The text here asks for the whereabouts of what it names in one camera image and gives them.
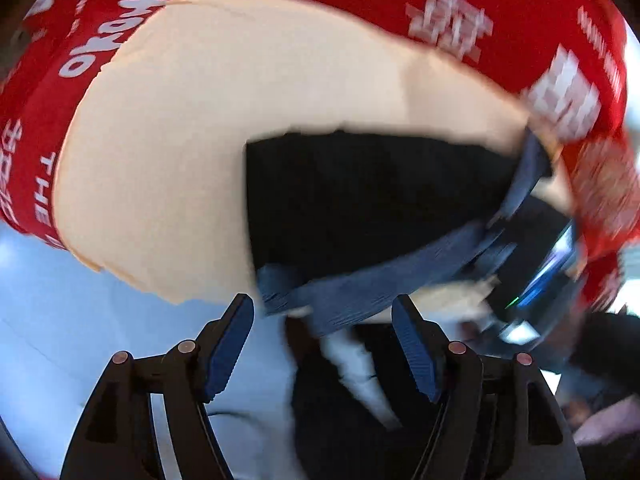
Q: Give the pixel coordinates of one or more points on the cream seat cushion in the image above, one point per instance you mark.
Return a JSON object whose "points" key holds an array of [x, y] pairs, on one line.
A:
{"points": [[149, 185]]}

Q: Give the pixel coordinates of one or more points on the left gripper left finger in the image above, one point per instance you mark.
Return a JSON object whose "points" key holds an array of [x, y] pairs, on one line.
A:
{"points": [[115, 437]]}

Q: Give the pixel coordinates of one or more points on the operator right hand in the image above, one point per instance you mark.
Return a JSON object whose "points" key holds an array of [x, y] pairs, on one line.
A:
{"points": [[618, 420]]}

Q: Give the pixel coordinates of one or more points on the red sofa cover with characters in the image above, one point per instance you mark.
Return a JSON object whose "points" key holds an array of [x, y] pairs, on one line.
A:
{"points": [[562, 59]]}

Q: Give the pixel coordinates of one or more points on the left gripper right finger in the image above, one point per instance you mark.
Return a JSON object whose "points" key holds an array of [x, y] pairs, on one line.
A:
{"points": [[494, 418]]}

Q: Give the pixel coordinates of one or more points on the black pants with blue trim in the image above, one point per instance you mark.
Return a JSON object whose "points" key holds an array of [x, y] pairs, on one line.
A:
{"points": [[343, 223]]}

